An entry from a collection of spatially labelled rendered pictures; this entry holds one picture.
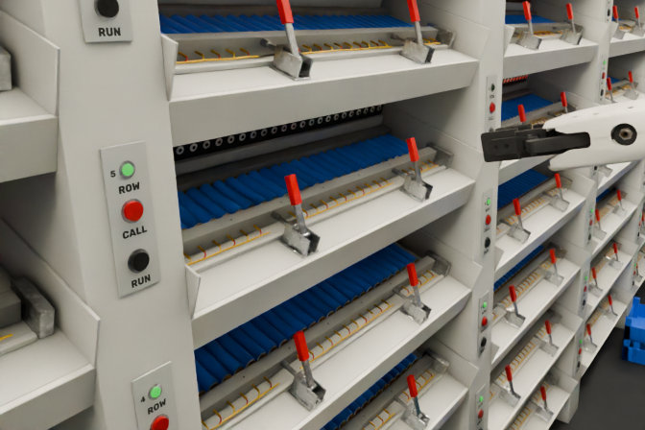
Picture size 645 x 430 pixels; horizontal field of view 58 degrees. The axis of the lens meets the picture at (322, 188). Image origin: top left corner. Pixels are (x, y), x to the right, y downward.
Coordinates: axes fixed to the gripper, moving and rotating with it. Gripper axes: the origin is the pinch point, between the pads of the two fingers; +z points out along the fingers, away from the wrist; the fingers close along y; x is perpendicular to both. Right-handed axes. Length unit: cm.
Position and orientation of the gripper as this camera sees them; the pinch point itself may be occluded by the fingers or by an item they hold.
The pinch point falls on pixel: (508, 142)
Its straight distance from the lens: 65.7
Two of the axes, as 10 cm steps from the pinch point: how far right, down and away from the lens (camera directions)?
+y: 6.3, -2.1, 7.4
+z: -7.5, 0.6, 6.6
